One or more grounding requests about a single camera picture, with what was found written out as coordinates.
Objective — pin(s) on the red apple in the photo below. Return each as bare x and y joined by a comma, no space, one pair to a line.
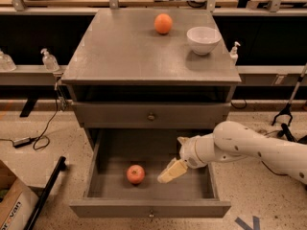
135,174

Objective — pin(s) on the black power adapter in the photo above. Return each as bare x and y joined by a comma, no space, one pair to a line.
21,142

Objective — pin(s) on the grey wooden drawer cabinet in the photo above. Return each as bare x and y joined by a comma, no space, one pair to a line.
122,59

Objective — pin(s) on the white pump bottle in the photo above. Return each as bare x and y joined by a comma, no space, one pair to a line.
234,52

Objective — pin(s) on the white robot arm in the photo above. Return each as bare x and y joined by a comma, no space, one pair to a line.
230,141

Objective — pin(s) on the cardboard box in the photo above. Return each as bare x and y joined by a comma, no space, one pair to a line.
18,200

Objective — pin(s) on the clear sanitizer pump bottle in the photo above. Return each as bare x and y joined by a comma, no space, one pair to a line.
49,61

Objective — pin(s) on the closed grey top drawer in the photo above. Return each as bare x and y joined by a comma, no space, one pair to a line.
150,115

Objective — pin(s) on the black metal bar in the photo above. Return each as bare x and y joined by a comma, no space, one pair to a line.
60,167

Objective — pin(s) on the orange fruit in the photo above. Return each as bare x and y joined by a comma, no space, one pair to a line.
163,23

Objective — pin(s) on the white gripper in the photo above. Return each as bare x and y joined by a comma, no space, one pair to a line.
189,153

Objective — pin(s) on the open grey middle drawer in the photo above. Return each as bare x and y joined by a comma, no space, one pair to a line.
109,194

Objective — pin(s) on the white ceramic bowl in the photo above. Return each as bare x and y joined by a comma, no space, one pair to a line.
203,40

